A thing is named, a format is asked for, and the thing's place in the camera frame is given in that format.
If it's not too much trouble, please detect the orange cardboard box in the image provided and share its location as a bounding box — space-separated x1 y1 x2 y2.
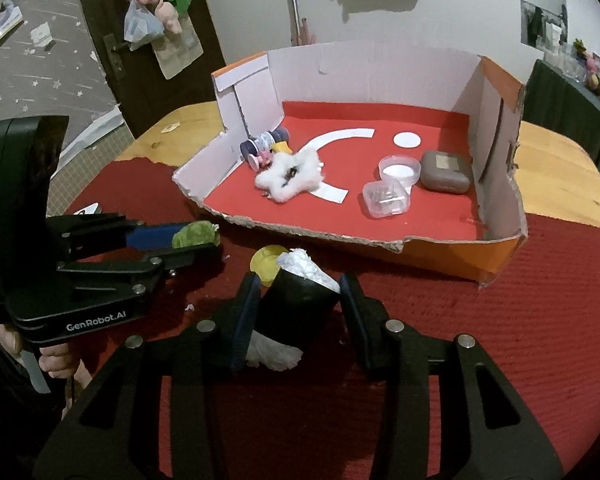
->
172 42 528 290

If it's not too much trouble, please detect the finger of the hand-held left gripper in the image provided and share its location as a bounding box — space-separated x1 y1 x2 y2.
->
56 243 224 274
46 213 179 261

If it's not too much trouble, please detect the white fluffy star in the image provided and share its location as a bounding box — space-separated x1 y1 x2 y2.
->
254 150 326 204

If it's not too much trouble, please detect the green yarn pom-pom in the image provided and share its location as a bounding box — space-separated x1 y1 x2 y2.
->
172 220 221 249

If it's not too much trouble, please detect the grey-brown rounded case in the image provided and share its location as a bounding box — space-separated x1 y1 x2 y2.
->
420 150 472 193

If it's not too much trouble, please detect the blonde doll figurine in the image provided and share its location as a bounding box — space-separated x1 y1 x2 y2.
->
247 141 293 171

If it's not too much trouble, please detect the yellow plastic cap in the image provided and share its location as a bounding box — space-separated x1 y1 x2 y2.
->
250 244 288 286

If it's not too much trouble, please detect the side table with dark cloth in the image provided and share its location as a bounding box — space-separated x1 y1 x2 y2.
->
522 57 600 162

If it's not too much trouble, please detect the small purple bottle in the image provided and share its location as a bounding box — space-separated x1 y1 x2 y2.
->
239 128 291 158

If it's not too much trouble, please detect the row of bottles and jars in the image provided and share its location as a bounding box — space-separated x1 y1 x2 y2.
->
542 35 600 102

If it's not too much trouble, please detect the wall mirror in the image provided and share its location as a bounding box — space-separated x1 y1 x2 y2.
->
517 0 569 52

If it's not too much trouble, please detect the grey stick with orange tip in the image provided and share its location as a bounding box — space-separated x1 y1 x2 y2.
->
286 0 304 48

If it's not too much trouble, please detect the door handle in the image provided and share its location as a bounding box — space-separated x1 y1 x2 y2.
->
102 34 131 79

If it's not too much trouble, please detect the translucent plastic bag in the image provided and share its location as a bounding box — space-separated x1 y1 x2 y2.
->
123 2 166 52

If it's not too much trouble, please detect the hanging paper pouch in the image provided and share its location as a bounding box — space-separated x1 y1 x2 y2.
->
151 25 204 81

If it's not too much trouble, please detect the dark brown door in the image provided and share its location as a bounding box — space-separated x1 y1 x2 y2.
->
72 0 236 139

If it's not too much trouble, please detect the clear round plastic container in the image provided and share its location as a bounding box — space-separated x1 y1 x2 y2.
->
378 155 422 192

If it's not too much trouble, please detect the person's left hand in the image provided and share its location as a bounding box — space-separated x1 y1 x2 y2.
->
39 349 95 391

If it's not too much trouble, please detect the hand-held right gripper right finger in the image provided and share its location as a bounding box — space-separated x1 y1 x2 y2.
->
340 274 566 480

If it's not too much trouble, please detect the pink plush toy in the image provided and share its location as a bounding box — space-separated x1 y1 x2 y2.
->
129 0 183 34

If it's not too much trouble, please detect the clear square plastic container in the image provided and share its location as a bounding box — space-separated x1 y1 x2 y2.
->
362 181 412 219

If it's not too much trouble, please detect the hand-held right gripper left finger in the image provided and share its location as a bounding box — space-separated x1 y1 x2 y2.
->
32 274 262 480

